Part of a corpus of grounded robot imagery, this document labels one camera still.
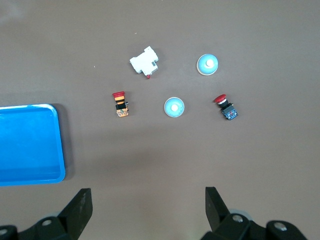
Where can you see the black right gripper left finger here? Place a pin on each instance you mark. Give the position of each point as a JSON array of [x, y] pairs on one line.
[[75, 212]]

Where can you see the red push button black base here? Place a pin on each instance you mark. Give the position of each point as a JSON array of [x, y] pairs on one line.
[[228, 111]]

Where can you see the white circuit breaker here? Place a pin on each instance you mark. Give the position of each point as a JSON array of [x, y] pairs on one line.
[[143, 62]]

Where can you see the brown table mat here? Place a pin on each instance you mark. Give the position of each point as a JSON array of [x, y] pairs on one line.
[[160, 155]]

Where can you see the orange emergency stop button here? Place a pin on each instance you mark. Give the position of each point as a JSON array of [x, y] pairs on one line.
[[121, 105]]

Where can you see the blue plastic tray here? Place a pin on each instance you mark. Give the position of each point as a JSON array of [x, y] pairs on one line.
[[27, 145]]

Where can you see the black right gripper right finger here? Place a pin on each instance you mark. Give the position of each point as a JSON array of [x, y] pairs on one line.
[[216, 212]]

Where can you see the blue bell cream button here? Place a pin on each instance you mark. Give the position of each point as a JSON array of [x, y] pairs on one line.
[[174, 107], [207, 64]]

